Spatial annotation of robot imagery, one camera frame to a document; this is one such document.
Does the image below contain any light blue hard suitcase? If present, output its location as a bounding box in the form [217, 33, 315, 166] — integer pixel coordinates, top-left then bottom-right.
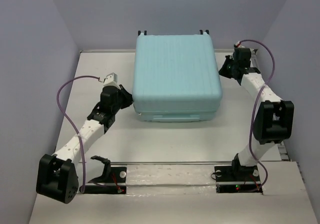
[132, 30, 223, 122]

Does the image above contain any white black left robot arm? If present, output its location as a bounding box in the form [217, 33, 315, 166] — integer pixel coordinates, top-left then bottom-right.
[36, 84, 133, 204]

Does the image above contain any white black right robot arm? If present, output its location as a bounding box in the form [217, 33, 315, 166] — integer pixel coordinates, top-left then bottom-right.
[219, 47, 295, 181]

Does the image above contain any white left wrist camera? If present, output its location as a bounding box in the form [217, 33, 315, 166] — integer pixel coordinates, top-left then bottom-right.
[103, 73, 120, 89]

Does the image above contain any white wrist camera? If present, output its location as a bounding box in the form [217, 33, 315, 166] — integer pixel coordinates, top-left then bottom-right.
[103, 73, 120, 89]
[234, 41, 243, 48]

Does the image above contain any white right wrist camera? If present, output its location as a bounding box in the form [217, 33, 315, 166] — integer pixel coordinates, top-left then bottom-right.
[234, 41, 243, 48]

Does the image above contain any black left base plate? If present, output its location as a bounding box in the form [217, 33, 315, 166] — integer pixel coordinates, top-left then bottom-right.
[84, 166, 127, 195]

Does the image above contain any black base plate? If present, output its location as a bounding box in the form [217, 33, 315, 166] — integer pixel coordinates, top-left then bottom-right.
[84, 166, 127, 195]
[211, 165, 263, 194]

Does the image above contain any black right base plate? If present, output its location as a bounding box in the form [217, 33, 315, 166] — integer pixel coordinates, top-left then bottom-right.
[211, 165, 263, 194]

